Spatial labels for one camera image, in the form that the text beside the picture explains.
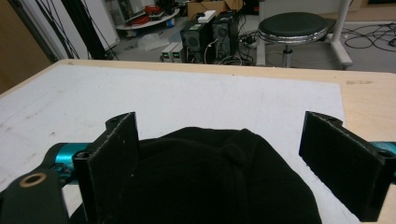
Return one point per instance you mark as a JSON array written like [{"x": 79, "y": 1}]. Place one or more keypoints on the white panel board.
[{"x": 101, "y": 23}]

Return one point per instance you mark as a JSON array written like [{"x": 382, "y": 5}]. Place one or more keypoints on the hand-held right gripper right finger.
[{"x": 345, "y": 168}]

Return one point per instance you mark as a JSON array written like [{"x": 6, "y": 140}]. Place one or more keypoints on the cardboard box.
[{"x": 207, "y": 6}]

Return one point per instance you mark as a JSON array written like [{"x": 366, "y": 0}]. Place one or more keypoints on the black cap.
[{"x": 199, "y": 180}]

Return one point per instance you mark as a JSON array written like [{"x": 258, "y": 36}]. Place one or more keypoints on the round white platform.
[{"x": 148, "y": 19}]

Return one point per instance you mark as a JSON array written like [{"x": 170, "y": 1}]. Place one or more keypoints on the white paper sheet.
[{"x": 186, "y": 99}]

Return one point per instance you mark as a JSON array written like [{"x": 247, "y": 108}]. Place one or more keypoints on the white box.
[{"x": 206, "y": 16}]

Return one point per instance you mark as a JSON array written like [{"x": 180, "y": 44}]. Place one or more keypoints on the black computer tower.
[
  {"x": 224, "y": 34},
  {"x": 196, "y": 39}
]

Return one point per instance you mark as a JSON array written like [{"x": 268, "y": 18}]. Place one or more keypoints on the black pole stand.
[{"x": 84, "y": 29}]

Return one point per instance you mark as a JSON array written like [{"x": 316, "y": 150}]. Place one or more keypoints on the black round stool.
[{"x": 292, "y": 29}]

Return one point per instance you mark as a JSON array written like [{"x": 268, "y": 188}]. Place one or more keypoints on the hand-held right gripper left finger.
[{"x": 107, "y": 168}]

